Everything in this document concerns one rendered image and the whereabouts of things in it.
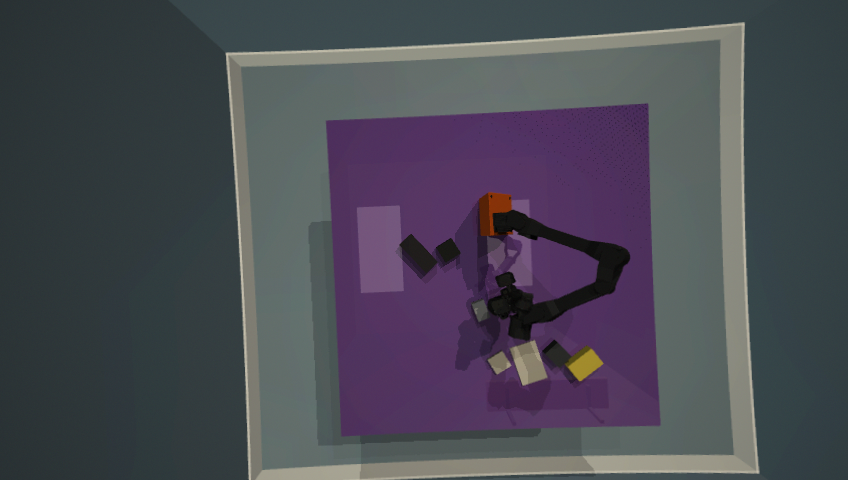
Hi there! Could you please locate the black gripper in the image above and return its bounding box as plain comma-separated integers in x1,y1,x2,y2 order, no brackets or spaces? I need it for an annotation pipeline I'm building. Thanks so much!
495,272,521,314

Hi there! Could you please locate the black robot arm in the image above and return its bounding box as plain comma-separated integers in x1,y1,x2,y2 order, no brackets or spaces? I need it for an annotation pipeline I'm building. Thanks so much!
491,210,630,341

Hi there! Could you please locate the yellow rectangular block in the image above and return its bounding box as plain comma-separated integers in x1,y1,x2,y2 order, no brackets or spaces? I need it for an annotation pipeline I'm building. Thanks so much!
565,345,604,381

